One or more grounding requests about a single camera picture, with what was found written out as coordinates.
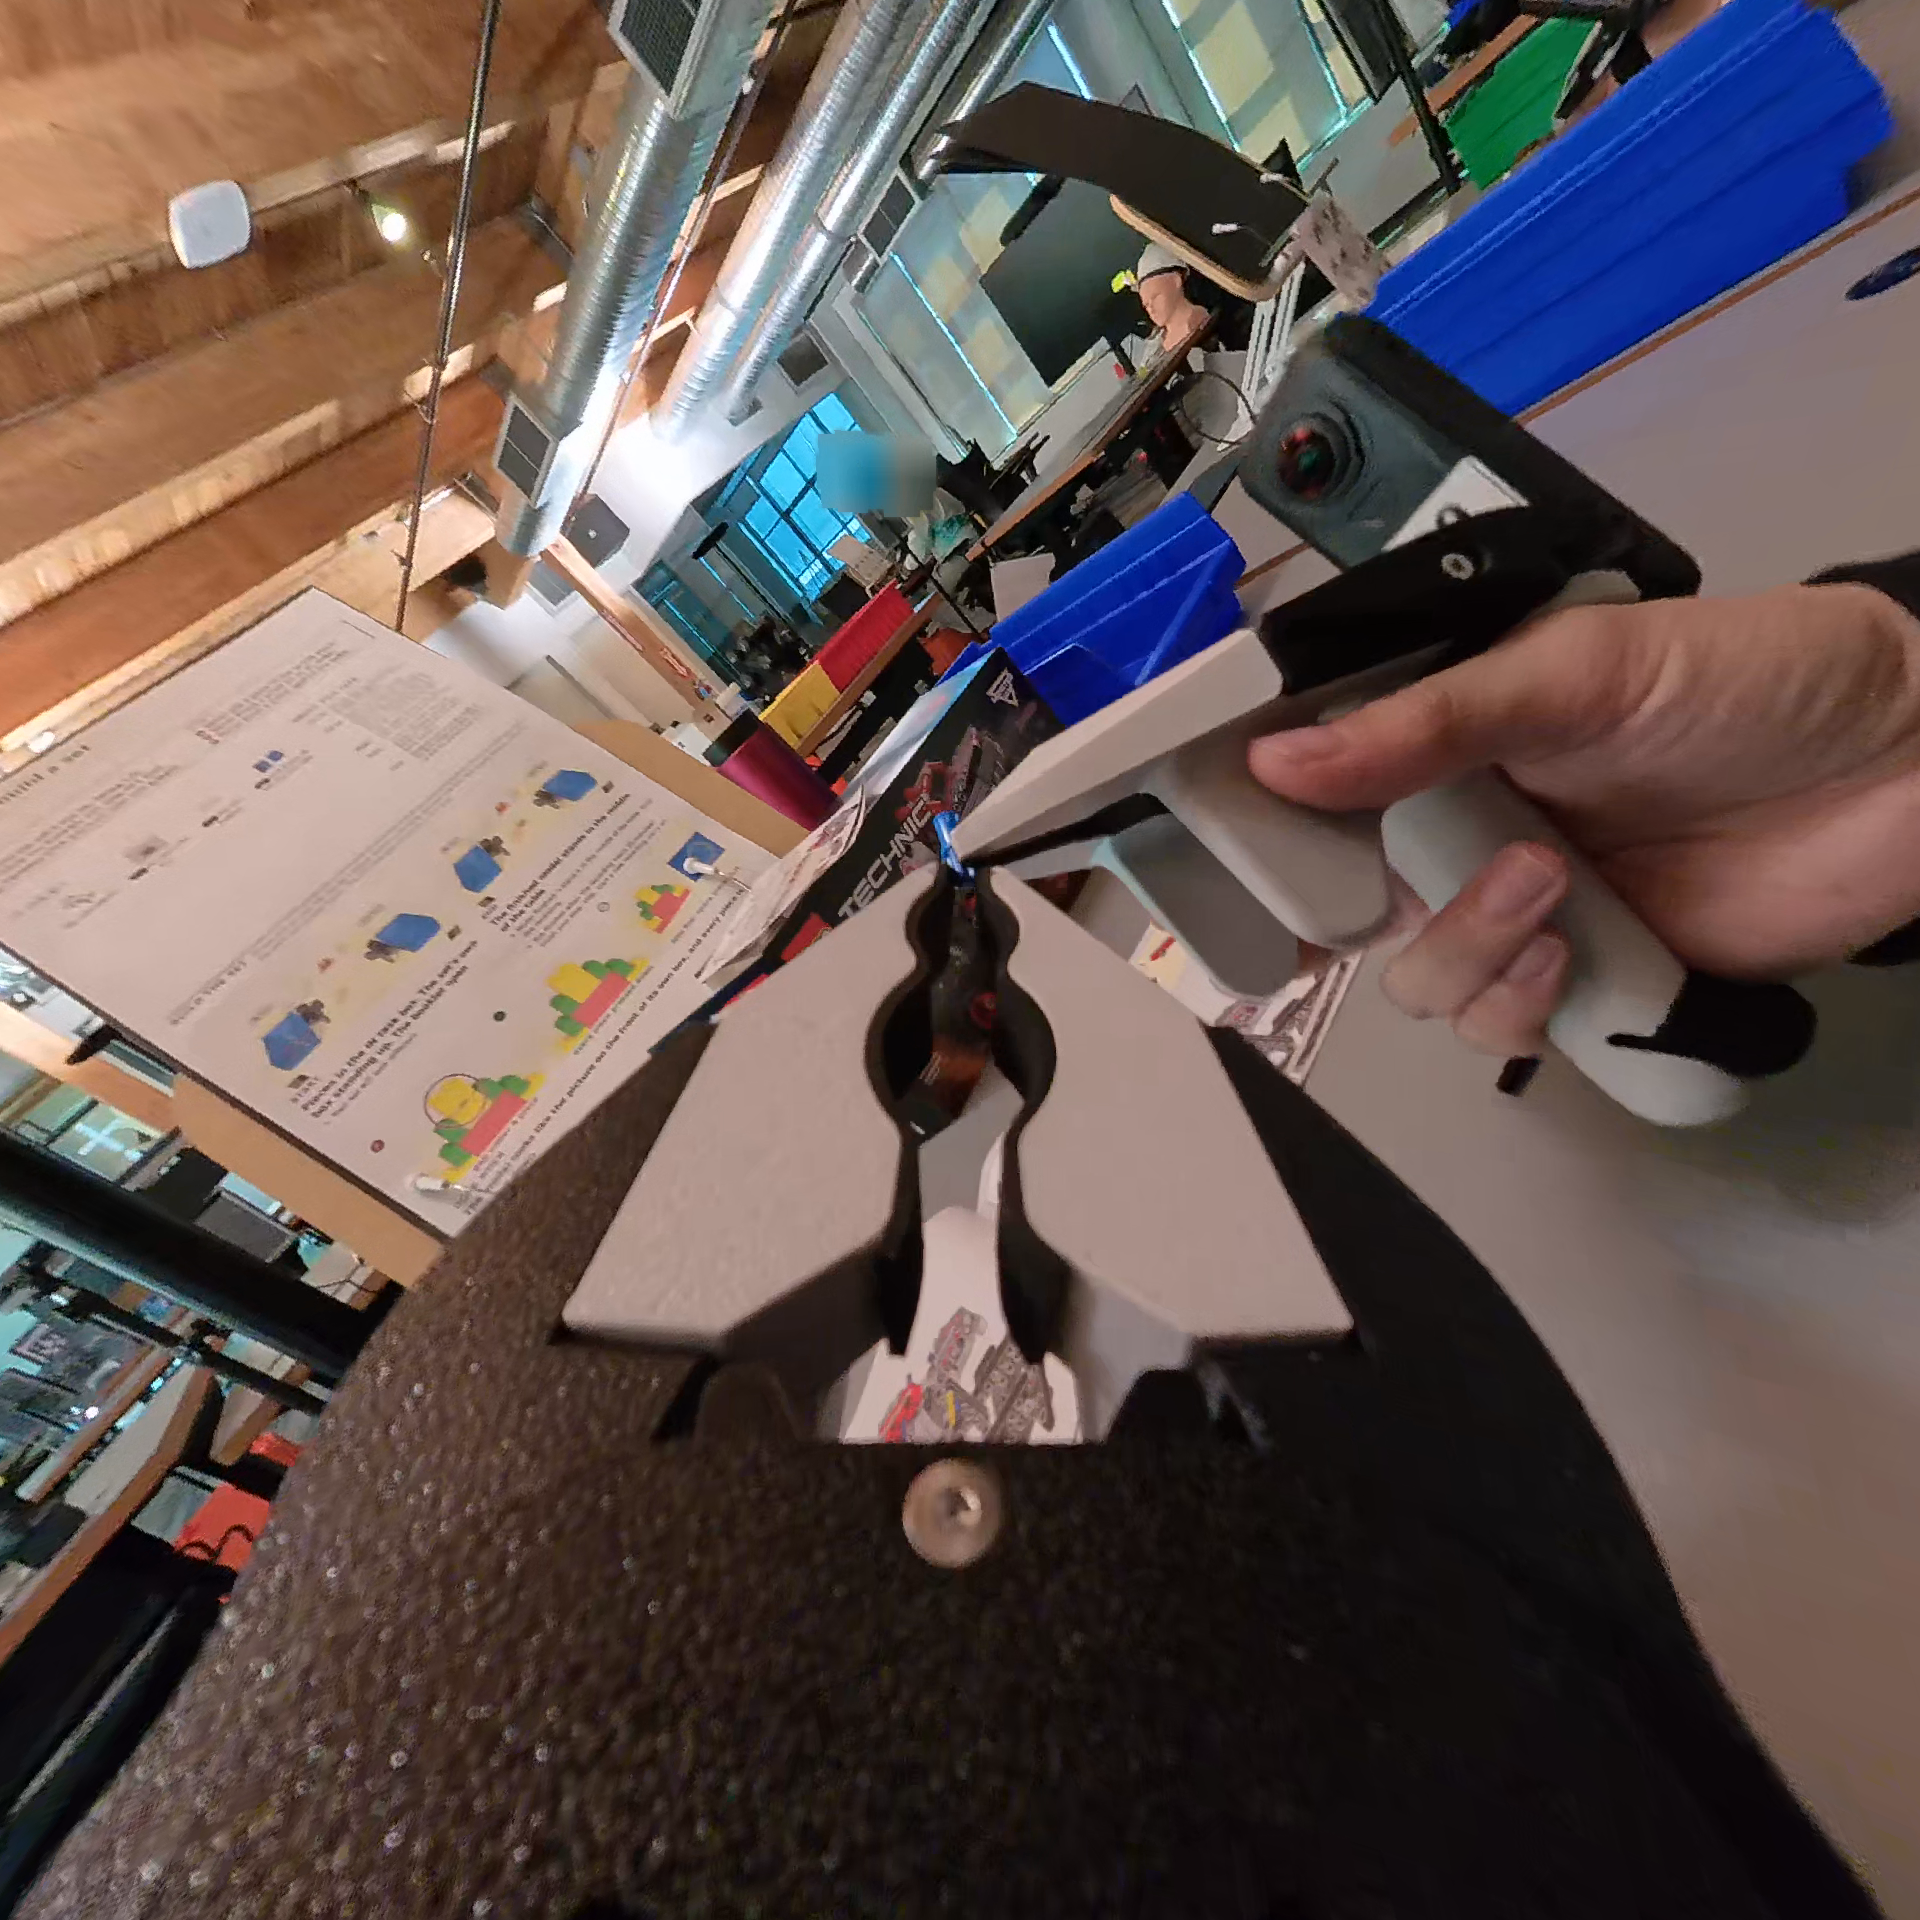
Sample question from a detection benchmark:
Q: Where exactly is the person's right forearm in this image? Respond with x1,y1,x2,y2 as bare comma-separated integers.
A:
1805,551,1920,969

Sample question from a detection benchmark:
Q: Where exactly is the black toy set box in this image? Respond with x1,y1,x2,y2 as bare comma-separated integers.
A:
654,647,1084,1050

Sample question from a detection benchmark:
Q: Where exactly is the red storage bin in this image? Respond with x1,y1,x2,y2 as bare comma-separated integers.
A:
816,588,918,681

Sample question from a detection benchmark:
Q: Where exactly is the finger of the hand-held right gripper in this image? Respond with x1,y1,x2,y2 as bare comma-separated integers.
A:
949,626,1406,954
1070,829,1309,999

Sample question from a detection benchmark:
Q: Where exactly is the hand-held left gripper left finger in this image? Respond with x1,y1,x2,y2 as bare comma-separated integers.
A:
557,867,963,1357

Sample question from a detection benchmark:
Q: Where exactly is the dark monitor screen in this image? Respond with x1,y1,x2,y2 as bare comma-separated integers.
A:
983,179,1190,392

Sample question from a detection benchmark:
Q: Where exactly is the large blue storage bin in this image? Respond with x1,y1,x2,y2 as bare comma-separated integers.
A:
1365,0,1893,414

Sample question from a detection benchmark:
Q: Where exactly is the white instruction booklet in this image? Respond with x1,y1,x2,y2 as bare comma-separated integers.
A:
816,954,1367,1446

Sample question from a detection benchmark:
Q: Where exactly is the silver ventilation duct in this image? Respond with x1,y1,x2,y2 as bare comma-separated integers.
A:
495,0,782,557
659,0,1050,438

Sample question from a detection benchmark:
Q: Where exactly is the black metal railing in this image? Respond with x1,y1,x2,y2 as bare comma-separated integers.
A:
0,1125,397,1350

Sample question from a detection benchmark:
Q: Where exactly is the black and tan panel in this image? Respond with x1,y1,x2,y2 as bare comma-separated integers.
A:
932,80,1351,299

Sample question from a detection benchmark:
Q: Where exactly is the black toy brick part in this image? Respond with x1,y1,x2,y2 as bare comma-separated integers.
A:
900,877,1010,1121

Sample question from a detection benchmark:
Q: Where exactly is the green storage bin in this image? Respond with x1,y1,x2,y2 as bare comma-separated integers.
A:
1447,17,1628,190

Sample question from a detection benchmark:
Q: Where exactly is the instruction sheet on clipboard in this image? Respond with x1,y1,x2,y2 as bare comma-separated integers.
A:
0,588,819,1288

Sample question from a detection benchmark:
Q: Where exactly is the yellow storage bin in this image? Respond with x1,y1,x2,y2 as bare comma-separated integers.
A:
756,658,850,749

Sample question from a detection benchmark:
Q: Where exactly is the grey desk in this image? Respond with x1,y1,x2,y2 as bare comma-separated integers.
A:
1070,185,1920,1906

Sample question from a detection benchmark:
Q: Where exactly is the person's right hand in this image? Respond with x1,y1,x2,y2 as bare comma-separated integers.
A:
1246,581,1920,1060

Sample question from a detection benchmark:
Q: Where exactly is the printed instruction sheet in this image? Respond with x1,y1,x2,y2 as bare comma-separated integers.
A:
0,588,756,1238

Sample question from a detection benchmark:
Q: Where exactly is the white ceiling access point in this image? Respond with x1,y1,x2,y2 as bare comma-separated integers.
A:
168,179,256,270

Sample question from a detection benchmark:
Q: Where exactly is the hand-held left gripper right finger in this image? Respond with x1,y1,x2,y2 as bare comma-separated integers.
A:
973,867,1357,1369

